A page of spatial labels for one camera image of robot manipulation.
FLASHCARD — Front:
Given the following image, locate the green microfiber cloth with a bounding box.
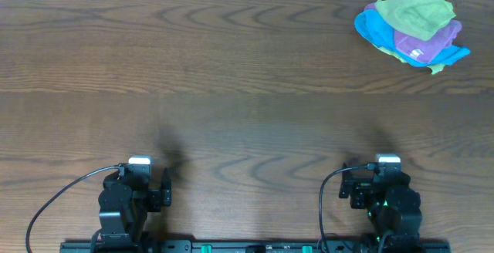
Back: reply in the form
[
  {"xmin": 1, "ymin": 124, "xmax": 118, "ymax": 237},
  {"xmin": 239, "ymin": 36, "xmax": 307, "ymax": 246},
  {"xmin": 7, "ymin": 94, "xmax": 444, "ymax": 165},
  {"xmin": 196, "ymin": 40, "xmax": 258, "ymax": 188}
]
[{"xmin": 374, "ymin": 0, "xmax": 456, "ymax": 41}]

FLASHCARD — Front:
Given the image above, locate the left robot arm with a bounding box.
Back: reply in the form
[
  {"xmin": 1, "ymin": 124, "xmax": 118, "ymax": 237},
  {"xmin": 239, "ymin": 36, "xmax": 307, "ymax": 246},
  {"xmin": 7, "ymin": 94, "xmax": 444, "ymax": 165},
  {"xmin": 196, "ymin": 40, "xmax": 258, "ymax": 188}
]
[{"xmin": 90, "ymin": 164, "xmax": 172, "ymax": 252}]

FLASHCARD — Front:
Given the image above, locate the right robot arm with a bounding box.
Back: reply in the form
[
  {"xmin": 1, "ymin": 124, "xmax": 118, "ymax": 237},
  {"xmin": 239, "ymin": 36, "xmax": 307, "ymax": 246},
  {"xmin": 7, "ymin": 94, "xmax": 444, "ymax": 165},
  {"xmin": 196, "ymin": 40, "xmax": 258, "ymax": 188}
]
[{"xmin": 339, "ymin": 162, "xmax": 422, "ymax": 252}]

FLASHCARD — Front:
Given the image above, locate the yellow-green cloth at bottom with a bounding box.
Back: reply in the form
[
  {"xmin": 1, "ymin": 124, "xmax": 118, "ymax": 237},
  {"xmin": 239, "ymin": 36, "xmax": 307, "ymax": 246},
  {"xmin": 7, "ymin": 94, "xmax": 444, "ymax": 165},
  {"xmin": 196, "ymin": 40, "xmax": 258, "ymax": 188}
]
[{"xmin": 375, "ymin": 46, "xmax": 445, "ymax": 75}]

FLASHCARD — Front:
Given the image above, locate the purple microfiber cloth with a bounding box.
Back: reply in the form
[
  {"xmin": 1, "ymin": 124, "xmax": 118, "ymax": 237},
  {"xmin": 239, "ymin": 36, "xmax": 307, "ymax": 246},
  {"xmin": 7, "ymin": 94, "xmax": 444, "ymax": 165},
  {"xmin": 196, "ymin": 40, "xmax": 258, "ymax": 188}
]
[{"xmin": 365, "ymin": 0, "xmax": 462, "ymax": 63}]

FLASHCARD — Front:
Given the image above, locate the blue microfiber cloth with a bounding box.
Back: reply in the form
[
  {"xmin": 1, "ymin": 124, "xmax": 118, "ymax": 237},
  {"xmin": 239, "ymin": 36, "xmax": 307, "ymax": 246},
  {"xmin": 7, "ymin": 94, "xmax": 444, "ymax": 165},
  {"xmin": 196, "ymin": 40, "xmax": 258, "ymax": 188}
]
[{"xmin": 354, "ymin": 9, "xmax": 471, "ymax": 68}]

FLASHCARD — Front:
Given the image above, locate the right black cable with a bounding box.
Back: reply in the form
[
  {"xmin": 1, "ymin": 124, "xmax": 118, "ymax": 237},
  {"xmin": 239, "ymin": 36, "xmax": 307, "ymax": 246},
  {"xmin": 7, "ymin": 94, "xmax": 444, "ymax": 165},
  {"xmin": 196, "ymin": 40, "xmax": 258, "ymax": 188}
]
[{"xmin": 318, "ymin": 163, "xmax": 377, "ymax": 253}]

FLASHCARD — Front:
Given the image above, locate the black cable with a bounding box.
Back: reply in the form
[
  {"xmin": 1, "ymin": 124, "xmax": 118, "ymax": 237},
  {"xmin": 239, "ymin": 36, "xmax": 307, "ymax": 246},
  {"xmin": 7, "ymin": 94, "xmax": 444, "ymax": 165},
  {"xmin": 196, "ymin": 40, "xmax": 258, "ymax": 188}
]
[
  {"xmin": 318, "ymin": 163, "xmax": 377, "ymax": 253},
  {"xmin": 25, "ymin": 164, "xmax": 127, "ymax": 253}
]

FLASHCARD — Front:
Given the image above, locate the left black cable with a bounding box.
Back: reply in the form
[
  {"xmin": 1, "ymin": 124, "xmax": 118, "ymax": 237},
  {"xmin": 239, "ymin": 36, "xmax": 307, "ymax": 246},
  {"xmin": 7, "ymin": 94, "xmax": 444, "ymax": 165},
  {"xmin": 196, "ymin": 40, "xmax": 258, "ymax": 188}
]
[{"xmin": 25, "ymin": 164, "xmax": 127, "ymax": 253}]

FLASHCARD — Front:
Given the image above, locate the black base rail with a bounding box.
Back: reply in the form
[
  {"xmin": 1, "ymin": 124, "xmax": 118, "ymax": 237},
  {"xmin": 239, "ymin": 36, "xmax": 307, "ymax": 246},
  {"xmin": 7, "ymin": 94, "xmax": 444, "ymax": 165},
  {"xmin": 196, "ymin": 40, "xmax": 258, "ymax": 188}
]
[{"xmin": 59, "ymin": 240, "xmax": 452, "ymax": 253}]

